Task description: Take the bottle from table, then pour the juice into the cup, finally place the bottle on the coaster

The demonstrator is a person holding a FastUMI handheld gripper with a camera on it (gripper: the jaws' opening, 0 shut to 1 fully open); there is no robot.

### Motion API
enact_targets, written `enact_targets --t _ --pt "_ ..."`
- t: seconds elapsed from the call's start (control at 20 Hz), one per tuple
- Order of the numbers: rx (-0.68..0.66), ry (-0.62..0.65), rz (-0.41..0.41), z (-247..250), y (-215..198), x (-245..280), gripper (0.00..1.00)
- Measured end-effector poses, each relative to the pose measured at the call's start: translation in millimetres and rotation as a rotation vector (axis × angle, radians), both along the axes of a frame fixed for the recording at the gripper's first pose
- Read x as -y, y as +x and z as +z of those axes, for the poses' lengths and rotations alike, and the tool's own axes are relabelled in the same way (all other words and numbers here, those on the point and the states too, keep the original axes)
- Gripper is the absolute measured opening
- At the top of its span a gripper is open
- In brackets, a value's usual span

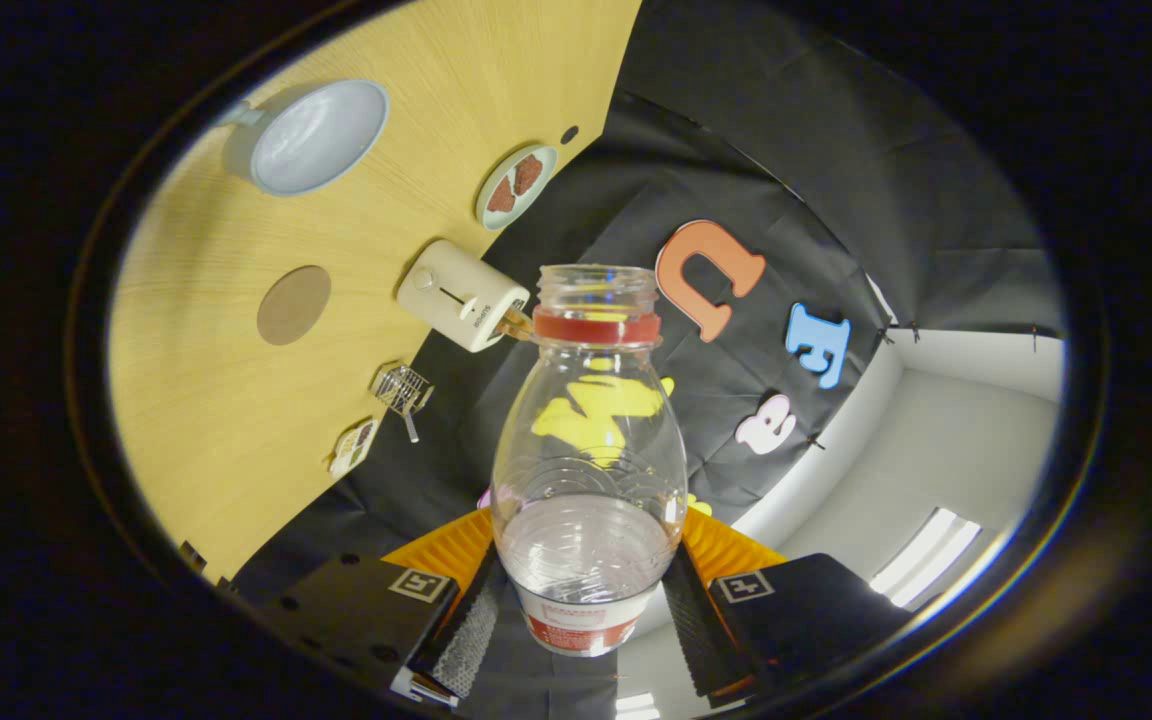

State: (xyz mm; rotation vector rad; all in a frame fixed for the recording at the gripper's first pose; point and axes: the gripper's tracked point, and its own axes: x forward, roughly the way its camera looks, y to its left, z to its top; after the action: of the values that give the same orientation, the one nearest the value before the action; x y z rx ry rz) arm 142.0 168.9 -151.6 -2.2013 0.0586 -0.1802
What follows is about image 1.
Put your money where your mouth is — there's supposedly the metal wire basket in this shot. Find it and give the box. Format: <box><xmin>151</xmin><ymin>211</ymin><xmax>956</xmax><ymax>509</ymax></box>
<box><xmin>373</xmin><ymin>364</ymin><xmax>434</xmax><ymax>419</ymax></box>

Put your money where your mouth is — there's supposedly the white toaster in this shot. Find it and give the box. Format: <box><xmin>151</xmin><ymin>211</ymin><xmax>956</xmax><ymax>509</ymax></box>
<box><xmin>396</xmin><ymin>239</ymin><xmax>532</xmax><ymax>354</ymax></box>

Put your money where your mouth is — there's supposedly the long ceiling light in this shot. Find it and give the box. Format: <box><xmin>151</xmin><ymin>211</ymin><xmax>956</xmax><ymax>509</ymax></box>
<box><xmin>868</xmin><ymin>507</ymin><xmax>982</xmax><ymax>609</ymax></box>

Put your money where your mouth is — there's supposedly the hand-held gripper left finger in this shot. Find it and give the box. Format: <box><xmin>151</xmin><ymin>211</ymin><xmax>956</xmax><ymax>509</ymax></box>
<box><xmin>236</xmin><ymin>508</ymin><xmax>502</xmax><ymax>706</ymax></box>

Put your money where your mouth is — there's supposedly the clear plastic juice bottle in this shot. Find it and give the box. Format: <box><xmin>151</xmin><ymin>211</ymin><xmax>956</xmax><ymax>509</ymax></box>
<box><xmin>489</xmin><ymin>264</ymin><xmax>689</xmax><ymax>658</ymax></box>

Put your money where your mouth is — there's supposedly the wooden table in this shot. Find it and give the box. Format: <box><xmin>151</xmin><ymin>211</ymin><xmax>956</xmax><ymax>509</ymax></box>
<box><xmin>108</xmin><ymin>0</ymin><xmax>644</xmax><ymax>586</ymax></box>

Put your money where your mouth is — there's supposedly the white divided condiment tray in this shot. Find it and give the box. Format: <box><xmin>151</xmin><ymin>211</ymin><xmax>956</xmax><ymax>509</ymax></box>
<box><xmin>329</xmin><ymin>418</ymin><xmax>380</xmax><ymax>479</ymax></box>

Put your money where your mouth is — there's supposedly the pale green plate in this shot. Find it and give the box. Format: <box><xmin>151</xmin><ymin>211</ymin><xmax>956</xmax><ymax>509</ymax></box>
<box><xmin>475</xmin><ymin>144</ymin><xmax>559</xmax><ymax>232</ymax></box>

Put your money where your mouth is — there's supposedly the white cup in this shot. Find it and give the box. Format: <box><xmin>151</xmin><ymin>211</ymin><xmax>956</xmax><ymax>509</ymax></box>
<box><xmin>219</xmin><ymin>79</ymin><xmax>390</xmax><ymax>198</ymax></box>

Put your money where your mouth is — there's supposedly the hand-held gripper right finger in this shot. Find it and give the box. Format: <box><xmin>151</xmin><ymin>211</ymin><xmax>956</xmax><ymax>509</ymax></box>
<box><xmin>663</xmin><ymin>508</ymin><xmax>912</xmax><ymax>701</ymax></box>

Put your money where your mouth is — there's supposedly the round brown coaster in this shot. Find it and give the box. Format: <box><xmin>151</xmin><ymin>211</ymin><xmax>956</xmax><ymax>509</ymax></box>
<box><xmin>256</xmin><ymin>265</ymin><xmax>332</xmax><ymax>347</ymax></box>

